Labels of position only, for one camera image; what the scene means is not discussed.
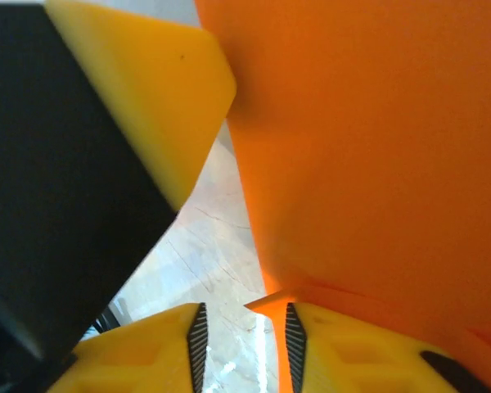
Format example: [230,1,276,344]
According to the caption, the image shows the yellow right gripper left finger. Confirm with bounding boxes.
[47,301,211,393]

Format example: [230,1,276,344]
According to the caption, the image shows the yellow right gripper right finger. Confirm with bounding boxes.
[285,301,491,393]

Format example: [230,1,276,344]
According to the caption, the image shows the orange paper sheet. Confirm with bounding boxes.
[194,0,491,393]

